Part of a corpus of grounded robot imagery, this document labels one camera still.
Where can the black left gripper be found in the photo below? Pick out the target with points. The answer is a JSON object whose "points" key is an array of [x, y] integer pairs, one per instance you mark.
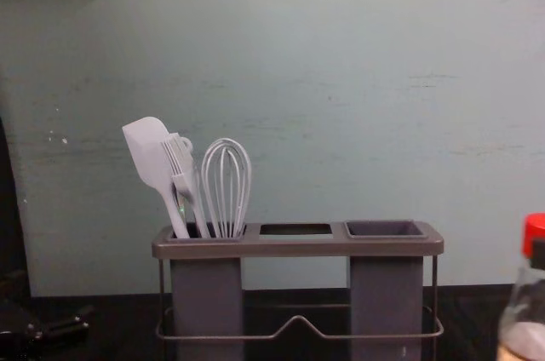
{"points": [[12, 331]]}

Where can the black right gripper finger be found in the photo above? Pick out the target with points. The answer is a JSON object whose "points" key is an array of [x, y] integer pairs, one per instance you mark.
{"points": [[540, 254]]}

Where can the clear bottle with red cap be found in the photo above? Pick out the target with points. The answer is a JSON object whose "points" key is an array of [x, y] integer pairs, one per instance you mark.
{"points": [[521, 314]]}

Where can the grey plastic rack bin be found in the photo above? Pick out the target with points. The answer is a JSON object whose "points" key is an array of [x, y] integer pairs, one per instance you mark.
{"points": [[206, 293], [385, 293]]}

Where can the pale grey silicone spatula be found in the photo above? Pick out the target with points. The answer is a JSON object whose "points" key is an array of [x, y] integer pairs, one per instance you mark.
{"points": [[145, 144]]}

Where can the pale grey silicone whisk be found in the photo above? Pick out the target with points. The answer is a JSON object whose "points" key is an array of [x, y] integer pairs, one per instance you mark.
{"points": [[226, 190]]}

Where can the black table cloth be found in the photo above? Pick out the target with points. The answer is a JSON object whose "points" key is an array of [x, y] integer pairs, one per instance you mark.
{"points": [[289, 314]]}

